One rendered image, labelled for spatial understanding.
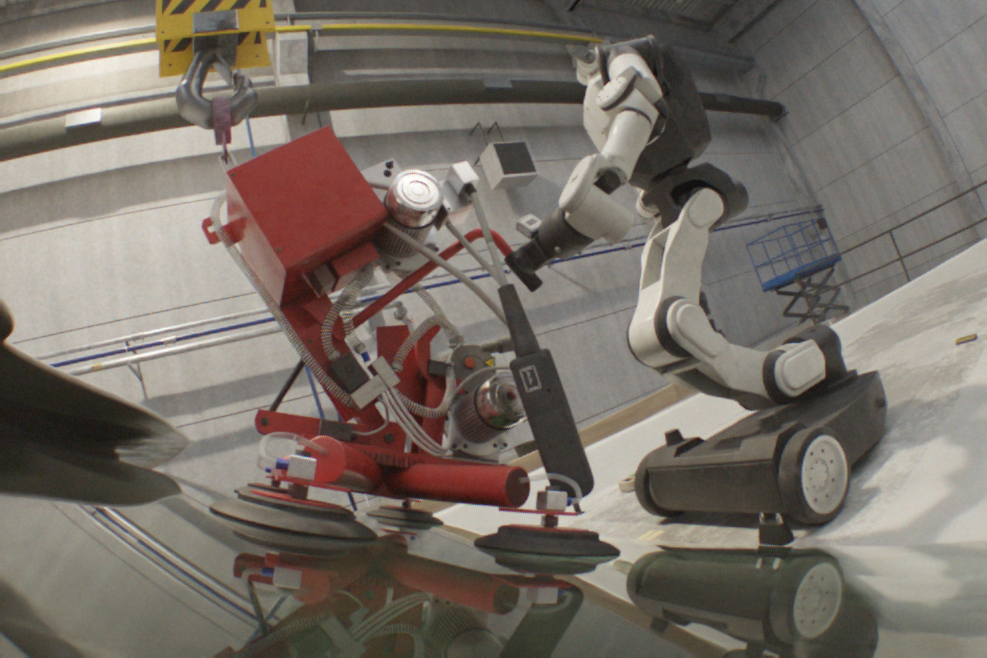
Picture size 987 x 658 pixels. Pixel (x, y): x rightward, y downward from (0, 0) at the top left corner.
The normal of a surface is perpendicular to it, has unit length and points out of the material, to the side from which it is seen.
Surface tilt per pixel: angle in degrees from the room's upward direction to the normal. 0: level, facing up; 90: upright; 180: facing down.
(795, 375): 90
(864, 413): 90
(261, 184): 90
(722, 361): 111
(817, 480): 90
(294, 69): 137
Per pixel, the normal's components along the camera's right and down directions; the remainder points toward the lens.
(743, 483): -0.89, 0.22
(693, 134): 0.06, 0.31
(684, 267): 0.32, -0.30
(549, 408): -0.15, -0.16
